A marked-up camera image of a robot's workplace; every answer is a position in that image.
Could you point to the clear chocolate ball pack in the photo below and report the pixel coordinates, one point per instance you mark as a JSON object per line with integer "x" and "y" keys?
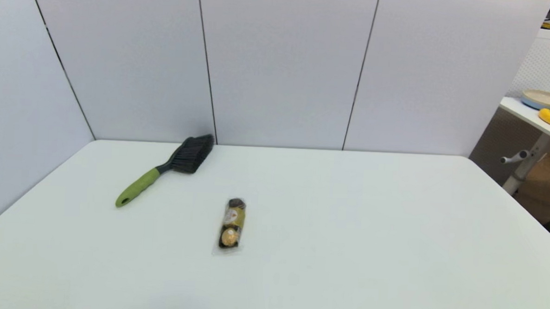
{"x": 231, "y": 224}

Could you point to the beige and blue plate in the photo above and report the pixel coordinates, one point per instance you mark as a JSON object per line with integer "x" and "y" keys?
{"x": 546, "y": 99}

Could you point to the white side table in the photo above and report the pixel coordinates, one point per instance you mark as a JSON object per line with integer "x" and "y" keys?
{"x": 527, "y": 114}

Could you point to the grey perforated partition panel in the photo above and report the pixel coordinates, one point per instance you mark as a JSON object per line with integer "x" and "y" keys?
{"x": 498, "y": 145}

